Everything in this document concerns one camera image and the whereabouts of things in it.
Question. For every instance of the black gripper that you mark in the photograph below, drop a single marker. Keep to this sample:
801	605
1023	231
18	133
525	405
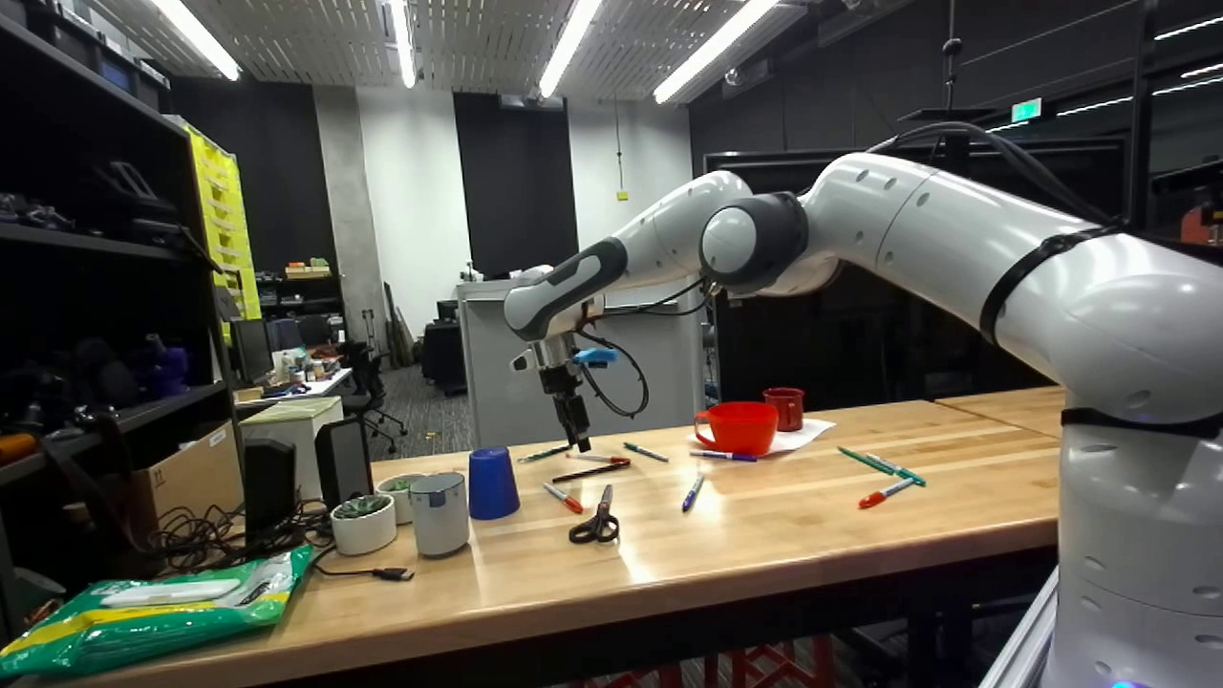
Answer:
560	370

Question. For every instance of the black pen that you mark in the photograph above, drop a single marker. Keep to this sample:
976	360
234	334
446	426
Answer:
588	472

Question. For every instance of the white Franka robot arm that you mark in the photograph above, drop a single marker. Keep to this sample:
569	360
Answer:
955	231

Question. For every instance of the green pen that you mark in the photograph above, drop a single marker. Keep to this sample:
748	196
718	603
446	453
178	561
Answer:
544	453
648	453

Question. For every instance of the orange pen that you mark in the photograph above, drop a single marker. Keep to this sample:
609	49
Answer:
614	461

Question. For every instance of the short blue pen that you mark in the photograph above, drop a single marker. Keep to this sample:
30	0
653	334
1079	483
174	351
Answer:
707	453

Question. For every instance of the grey ceramic mug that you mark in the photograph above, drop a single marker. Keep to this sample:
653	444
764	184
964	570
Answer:
442	514

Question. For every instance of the small dark red mug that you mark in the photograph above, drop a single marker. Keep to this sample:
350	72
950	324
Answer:
790	405

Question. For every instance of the red capped marker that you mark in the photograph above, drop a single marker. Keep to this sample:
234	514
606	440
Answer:
562	500

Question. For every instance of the black scissors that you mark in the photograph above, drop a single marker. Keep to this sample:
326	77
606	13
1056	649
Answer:
597	520

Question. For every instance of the blue plastic cup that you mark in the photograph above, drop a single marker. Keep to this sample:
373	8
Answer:
492	483

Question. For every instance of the red bowl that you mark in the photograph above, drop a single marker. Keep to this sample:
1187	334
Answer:
743	426

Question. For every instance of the pale green small pot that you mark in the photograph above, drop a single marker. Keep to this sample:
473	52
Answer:
397	491

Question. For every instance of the black office chair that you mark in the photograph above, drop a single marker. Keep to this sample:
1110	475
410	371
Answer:
367	385

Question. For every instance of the white paper sheet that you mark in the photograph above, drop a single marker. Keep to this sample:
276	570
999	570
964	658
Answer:
804	437

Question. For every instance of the small white cup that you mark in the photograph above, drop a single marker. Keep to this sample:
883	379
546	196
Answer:
359	520

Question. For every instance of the black speaker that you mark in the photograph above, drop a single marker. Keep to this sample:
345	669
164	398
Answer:
341	461
270	491

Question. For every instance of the long green marker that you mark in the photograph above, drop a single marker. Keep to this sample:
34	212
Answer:
881	464

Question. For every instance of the ceiling light strip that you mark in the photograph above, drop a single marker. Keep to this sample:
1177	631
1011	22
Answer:
712	52
402	38
566	49
196	38

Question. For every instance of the cardboard box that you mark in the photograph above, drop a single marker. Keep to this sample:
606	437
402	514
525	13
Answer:
192	479

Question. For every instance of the green wipes package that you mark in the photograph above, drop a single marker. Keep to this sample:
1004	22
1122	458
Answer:
153	611

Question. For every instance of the black shelf unit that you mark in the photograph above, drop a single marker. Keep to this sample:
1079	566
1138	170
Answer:
89	317

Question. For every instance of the green exit sign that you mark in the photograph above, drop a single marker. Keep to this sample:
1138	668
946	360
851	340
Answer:
1027	111

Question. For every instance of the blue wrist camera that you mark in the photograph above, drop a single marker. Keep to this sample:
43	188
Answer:
597	356

